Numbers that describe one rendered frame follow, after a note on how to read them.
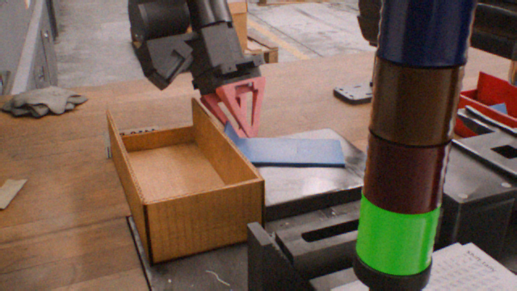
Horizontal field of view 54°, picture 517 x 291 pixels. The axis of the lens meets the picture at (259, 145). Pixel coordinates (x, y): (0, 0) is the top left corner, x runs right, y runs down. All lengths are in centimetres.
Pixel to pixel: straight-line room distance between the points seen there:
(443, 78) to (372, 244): 9
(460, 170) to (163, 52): 36
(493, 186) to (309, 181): 20
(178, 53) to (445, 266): 39
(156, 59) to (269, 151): 18
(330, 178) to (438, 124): 39
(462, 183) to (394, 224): 25
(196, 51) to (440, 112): 48
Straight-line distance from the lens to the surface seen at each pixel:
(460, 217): 47
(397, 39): 22
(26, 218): 62
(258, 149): 66
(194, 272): 50
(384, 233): 25
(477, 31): 46
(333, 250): 41
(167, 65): 64
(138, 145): 71
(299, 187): 58
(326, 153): 65
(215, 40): 65
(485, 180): 51
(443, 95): 22
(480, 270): 45
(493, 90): 91
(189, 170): 65
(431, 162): 23
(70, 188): 66
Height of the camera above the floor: 121
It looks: 26 degrees down
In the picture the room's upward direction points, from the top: straight up
